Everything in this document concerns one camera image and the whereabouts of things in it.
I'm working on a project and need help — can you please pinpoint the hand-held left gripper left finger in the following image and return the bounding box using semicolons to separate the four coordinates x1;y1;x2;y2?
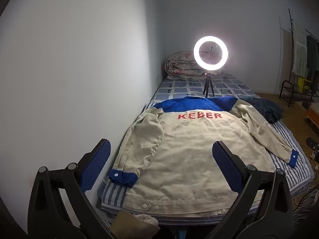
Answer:
27;139;112;239

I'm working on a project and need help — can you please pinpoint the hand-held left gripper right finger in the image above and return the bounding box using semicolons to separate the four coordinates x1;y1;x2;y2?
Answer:
204;141;294;239

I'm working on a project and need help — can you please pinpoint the beige and blue jacket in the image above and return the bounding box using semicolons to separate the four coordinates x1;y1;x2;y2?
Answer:
108;96;299;216

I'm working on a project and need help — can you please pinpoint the black clothes rack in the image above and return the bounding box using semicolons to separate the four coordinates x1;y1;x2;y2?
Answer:
279;9;319;107

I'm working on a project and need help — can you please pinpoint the blue striped bed sheet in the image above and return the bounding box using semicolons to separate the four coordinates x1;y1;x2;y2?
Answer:
100;100;314;227

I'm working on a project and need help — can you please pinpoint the brown flat board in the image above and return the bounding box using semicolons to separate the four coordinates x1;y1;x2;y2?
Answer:
114;209;160;239

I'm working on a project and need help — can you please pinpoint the dark blue cloth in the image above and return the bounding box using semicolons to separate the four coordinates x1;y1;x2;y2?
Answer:
245;98;285;124

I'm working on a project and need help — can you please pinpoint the beige knit cloth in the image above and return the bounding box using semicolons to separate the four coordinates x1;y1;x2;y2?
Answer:
132;212;159;227

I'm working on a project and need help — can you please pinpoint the black device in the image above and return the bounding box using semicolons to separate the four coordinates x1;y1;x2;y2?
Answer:
306;137;319;160

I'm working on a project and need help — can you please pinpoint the black tripod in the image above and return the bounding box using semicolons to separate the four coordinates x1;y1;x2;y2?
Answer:
202;70;215;97

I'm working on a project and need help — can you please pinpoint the blue checkered bed sheet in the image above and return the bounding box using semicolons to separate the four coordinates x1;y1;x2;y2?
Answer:
150;73;262;105

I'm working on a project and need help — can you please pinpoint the orange stool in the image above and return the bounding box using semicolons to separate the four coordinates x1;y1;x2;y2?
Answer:
306;103;319;131

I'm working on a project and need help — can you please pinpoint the folded floral quilt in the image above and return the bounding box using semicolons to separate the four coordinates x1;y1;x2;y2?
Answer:
164;51;225;81

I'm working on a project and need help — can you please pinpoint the yellow box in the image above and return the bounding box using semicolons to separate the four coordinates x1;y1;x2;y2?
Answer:
297;77;311;93

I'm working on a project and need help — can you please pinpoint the light striped hanging towel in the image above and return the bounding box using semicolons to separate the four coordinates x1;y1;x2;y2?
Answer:
292;21;309;77

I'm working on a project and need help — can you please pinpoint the dark hanging garment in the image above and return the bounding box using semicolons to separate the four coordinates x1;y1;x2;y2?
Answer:
306;35;319;80

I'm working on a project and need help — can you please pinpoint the black ring light cable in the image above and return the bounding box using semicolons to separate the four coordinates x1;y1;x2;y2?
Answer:
214;85;255;99

